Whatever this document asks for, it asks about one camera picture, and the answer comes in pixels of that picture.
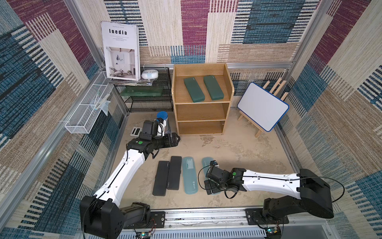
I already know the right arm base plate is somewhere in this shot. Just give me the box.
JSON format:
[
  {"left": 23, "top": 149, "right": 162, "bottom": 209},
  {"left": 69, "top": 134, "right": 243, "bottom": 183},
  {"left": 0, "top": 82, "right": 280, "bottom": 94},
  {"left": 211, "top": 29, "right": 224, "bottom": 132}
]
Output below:
[{"left": 245, "top": 208, "right": 289, "bottom": 226}]

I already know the white board blue frame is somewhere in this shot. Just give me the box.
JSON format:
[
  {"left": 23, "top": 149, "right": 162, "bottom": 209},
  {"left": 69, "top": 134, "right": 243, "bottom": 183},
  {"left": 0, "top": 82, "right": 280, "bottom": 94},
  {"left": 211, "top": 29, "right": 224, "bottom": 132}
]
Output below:
[{"left": 237, "top": 83, "right": 289, "bottom": 132}]

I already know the black pencil case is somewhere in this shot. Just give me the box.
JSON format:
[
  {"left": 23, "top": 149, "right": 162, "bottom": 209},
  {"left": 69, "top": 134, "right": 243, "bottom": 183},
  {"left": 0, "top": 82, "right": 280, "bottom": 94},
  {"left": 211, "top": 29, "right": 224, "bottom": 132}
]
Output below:
[
  {"left": 166, "top": 156, "right": 182, "bottom": 190},
  {"left": 152, "top": 161, "right": 170, "bottom": 196}
]

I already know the black pencil case left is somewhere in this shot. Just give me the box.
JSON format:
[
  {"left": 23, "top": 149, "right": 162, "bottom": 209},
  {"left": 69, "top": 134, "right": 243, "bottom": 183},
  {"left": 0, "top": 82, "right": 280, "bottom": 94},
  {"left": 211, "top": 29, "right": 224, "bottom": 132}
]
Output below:
[{"left": 152, "top": 161, "right": 170, "bottom": 196}]

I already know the wooden three-tier shelf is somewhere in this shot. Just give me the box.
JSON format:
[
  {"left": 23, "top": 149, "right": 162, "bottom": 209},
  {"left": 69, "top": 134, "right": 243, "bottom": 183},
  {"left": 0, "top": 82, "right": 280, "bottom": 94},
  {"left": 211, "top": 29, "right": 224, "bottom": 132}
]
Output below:
[{"left": 172, "top": 63, "right": 234, "bottom": 135}]

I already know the dark green pencil case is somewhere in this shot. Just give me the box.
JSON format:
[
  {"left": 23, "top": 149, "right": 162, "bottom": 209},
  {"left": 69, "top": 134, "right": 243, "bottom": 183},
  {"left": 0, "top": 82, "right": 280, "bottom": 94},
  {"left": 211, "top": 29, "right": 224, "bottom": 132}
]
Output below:
[
  {"left": 184, "top": 77, "right": 205, "bottom": 103},
  {"left": 204, "top": 75, "right": 224, "bottom": 101}
]

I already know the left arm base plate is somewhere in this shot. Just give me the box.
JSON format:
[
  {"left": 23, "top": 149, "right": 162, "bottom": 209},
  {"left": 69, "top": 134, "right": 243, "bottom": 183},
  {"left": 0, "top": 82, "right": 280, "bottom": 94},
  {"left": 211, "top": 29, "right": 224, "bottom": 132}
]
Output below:
[{"left": 123, "top": 211, "right": 166, "bottom": 230}]

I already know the white round device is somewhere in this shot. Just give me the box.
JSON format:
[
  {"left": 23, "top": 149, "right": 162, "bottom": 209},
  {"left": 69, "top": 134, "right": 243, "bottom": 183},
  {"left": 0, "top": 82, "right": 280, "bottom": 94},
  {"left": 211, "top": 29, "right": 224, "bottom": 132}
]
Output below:
[{"left": 141, "top": 69, "right": 159, "bottom": 80}]

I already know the green cutting mat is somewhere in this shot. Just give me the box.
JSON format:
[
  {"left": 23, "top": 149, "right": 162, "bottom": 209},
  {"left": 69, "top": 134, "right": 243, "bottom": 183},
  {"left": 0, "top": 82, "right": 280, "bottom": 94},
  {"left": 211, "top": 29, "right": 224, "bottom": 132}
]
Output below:
[{"left": 120, "top": 86, "right": 163, "bottom": 97}]

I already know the white wire basket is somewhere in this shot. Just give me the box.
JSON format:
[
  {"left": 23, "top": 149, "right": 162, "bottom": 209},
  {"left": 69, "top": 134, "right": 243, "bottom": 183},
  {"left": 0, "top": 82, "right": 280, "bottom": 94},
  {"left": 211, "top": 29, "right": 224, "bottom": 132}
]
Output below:
[{"left": 65, "top": 84, "right": 112, "bottom": 134}]

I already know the light teal pencil case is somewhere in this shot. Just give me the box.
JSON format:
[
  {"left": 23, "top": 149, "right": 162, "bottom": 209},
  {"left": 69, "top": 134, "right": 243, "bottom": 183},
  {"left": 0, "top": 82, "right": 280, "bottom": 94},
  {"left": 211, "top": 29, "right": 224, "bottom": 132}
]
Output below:
[
  {"left": 182, "top": 157, "right": 199, "bottom": 195},
  {"left": 202, "top": 157, "right": 214, "bottom": 181}
]

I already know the white calculator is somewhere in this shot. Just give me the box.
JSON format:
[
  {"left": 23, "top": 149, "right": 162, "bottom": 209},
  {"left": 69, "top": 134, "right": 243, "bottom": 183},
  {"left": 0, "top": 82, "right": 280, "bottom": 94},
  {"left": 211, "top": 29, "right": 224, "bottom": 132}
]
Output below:
[{"left": 130, "top": 127, "right": 142, "bottom": 137}]

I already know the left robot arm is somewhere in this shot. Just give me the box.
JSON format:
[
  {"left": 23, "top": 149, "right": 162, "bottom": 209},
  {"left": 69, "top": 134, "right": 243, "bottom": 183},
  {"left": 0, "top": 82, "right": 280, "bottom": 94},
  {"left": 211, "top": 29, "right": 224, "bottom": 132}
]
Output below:
[{"left": 80, "top": 118, "right": 181, "bottom": 239}]

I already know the black wire rack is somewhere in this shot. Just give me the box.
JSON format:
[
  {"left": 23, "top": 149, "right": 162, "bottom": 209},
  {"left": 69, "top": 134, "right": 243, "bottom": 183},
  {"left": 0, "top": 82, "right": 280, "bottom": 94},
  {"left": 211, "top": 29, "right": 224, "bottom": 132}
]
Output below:
[{"left": 113, "top": 67, "right": 174, "bottom": 113}]

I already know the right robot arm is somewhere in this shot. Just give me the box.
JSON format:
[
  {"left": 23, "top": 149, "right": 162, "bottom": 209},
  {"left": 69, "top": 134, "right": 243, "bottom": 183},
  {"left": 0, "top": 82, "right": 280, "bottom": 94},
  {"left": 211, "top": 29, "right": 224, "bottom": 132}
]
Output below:
[{"left": 204, "top": 165, "right": 334, "bottom": 221}]

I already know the wooden easel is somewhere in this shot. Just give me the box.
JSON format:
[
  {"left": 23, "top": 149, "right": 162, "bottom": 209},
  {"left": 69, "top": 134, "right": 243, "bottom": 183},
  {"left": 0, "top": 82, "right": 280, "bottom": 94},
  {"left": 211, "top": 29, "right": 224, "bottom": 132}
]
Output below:
[{"left": 238, "top": 78, "right": 288, "bottom": 137}]

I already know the blue-lid pencil canister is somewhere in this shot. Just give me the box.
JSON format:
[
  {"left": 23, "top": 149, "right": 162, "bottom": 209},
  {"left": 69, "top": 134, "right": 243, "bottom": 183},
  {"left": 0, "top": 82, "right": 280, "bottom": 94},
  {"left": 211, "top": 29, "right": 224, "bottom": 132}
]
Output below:
[{"left": 157, "top": 111, "right": 171, "bottom": 133}]

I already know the Inedia magazine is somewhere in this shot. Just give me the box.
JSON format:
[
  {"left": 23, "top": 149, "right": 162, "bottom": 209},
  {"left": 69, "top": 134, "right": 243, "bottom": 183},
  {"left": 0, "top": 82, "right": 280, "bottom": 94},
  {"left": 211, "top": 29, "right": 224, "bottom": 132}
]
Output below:
[{"left": 101, "top": 22, "right": 141, "bottom": 81}]

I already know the black pencil case right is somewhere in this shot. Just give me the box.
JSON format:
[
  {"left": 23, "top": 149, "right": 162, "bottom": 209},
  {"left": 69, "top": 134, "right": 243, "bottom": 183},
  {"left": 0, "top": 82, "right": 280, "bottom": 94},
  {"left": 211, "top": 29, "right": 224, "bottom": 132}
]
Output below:
[{"left": 166, "top": 156, "right": 182, "bottom": 190}]

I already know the aluminium front rail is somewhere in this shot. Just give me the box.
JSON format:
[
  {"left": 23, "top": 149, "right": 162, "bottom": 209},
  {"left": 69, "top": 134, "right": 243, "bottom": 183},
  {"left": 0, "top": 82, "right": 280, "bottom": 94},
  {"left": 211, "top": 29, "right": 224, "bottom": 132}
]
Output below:
[{"left": 118, "top": 207, "right": 340, "bottom": 239}]

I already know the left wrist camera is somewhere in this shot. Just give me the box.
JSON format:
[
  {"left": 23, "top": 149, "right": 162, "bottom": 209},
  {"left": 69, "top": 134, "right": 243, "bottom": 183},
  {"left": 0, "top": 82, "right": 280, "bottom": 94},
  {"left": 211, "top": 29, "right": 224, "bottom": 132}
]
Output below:
[{"left": 156, "top": 118, "right": 167, "bottom": 136}]

